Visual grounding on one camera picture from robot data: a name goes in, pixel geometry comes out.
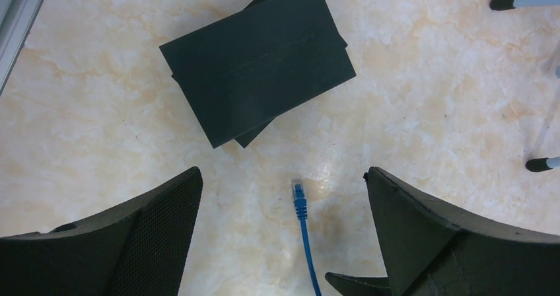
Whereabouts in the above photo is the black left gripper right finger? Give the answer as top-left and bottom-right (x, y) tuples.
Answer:
(365, 167), (559, 295)

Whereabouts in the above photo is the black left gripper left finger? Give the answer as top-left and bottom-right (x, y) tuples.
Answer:
(1, 166), (203, 295)

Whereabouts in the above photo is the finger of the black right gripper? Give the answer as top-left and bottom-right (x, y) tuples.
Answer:
(325, 272), (392, 296)

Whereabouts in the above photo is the blue ethernet cable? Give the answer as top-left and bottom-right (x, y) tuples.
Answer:
(291, 179), (323, 296)

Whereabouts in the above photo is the black network switch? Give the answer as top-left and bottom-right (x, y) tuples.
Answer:
(159, 0), (357, 149)

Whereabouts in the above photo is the light blue tripod stand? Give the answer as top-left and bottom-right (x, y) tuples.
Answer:
(489, 0), (559, 172)

